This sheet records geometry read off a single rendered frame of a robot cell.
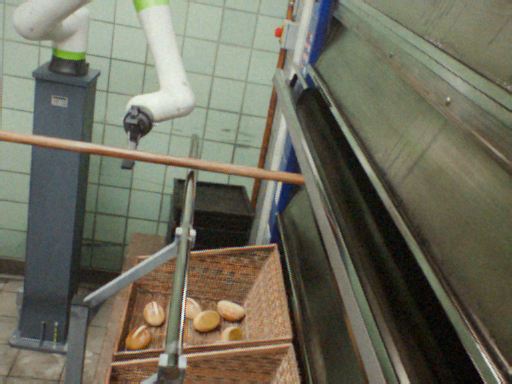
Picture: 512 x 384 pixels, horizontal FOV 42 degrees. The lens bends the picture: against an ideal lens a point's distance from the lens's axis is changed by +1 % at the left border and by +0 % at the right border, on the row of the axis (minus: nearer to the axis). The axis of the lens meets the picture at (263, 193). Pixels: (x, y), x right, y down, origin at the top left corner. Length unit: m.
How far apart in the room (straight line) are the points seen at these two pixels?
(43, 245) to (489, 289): 2.23
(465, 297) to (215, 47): 2.31
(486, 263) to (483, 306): 0.06
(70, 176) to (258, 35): 1.04
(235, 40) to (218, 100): 0.28
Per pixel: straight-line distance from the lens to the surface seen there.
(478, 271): 0.88
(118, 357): 1.87
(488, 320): 0.83
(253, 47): 3.04
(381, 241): 1.14
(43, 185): 2.74
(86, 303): 1.65
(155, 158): 1.88
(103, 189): 3.28
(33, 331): 3.08
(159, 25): 2.26
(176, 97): 2.21
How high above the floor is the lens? 1.86
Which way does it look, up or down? 22 degrees down
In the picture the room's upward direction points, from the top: 11 degrees clockwise
